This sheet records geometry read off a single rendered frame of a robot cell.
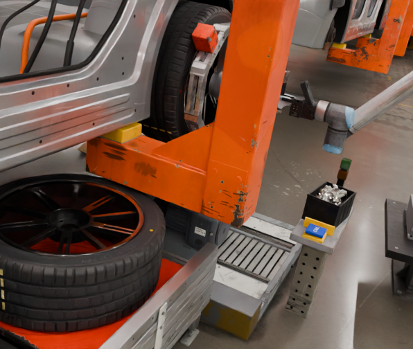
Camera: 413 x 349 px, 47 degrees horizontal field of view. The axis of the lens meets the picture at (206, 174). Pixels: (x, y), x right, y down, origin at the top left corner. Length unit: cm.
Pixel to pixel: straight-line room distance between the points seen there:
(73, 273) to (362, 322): 137
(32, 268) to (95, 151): 63
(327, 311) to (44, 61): 159
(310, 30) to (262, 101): 322
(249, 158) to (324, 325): 94
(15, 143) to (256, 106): 72
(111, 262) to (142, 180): 45
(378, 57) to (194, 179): 420
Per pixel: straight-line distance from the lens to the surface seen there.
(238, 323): 199
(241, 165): 160
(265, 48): 149
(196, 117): 200
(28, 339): 158
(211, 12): 212
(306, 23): 466
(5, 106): 139
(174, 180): 174
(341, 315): 232
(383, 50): 566
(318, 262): 207
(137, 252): 152
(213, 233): 199
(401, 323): 243
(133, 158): 181
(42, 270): 145
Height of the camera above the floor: 135
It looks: 24 degrees down
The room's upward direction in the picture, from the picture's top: 9 degrees clockwise
